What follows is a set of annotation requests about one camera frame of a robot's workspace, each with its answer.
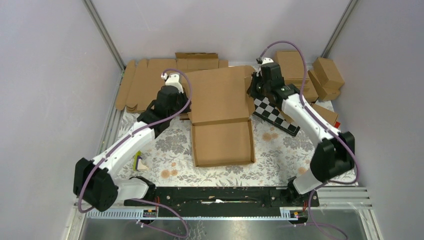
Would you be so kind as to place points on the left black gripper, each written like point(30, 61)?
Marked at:
point(184, 97)

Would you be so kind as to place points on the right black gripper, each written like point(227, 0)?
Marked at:
point(255, 78)

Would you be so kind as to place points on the cardboard box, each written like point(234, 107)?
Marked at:
point(324, 94)
point(220, 116)
point(309, 92)
point(327, 73)
point(291, 65)

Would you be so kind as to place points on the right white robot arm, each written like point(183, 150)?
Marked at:
point(334, 150)

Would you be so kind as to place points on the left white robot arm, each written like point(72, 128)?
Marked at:
point(95, 180)

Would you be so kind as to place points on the folded box on red box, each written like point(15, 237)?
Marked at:
point(328, 115)

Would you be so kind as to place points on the black white checkerboard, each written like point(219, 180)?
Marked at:
point(271, 114)

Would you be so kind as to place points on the stack of flat cardboard sheets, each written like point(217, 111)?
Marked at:
point(142, 78)

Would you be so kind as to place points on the green white small tool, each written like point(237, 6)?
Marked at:
point(137, 162)

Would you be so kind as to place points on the floral patterned table mat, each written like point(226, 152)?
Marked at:
point(169, 159)

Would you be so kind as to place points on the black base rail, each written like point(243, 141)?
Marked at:
point(225, 202)

